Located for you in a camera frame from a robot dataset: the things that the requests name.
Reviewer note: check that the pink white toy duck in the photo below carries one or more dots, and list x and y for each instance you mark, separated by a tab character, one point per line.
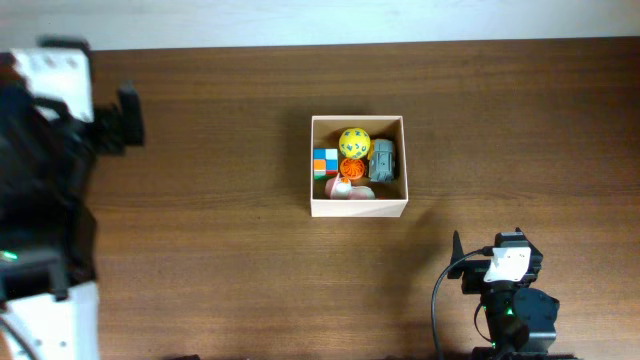
341	188

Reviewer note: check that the yellow ball with blue letters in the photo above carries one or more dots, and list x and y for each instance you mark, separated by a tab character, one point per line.
354	143

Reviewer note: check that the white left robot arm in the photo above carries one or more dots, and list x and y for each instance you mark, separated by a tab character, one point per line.
52	135

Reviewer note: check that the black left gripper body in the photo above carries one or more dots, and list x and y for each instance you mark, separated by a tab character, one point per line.
118	131

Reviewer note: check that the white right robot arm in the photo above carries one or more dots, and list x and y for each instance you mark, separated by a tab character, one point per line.
520	318

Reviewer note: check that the white cardboard box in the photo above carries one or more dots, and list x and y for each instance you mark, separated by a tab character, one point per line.
391	198

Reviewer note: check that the yellow grey toy truck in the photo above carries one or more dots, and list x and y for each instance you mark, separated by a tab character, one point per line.
382	161

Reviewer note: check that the multicoloured puzzle cube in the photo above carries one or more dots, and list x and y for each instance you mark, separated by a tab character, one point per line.
325	162

